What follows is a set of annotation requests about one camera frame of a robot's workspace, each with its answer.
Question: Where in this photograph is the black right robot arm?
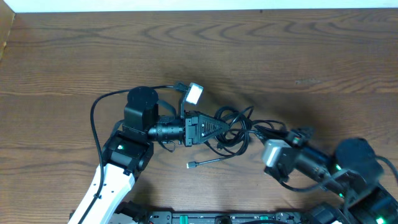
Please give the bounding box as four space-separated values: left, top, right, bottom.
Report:
260 128 397 223

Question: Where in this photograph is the brown cardboard panel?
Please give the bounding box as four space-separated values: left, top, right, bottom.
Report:
0 0 16 58

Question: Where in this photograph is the black cable bundle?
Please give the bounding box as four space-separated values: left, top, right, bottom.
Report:
186 105 290 170

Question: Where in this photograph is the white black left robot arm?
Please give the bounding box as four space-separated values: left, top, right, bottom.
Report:
69 83 229 223

